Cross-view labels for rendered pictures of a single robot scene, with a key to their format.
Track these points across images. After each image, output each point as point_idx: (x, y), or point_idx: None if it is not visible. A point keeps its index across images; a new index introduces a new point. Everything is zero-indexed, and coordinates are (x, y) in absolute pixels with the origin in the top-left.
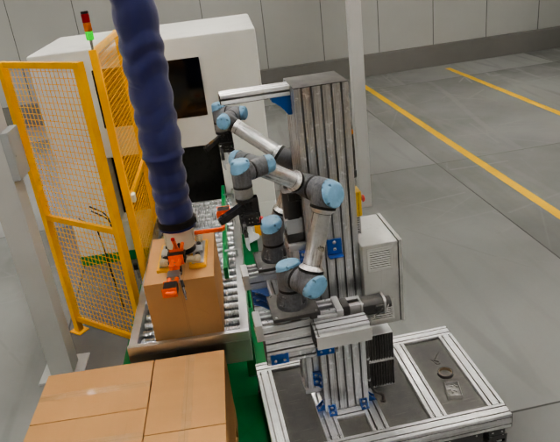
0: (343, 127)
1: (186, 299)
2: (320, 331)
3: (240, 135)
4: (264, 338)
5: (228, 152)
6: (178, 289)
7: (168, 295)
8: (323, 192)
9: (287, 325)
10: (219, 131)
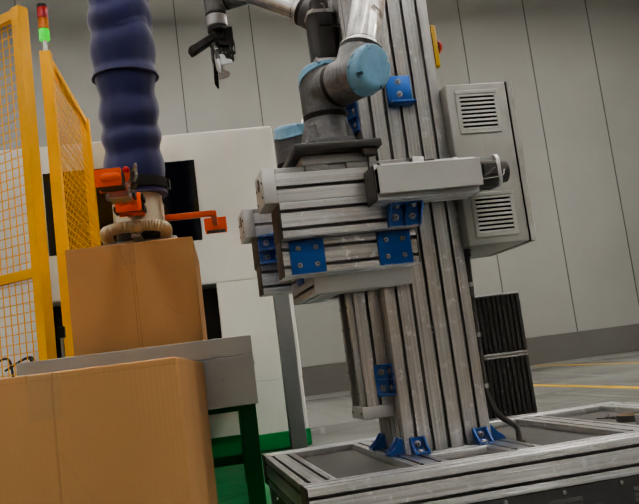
0: None
1: (136, 175)
2: (383, 164)
3: None
4: (277, 195)
5: (225, 56)
6: (124, 186)
7: (105, 175)
8: None
9: (322, 174)
10: (213, 21)
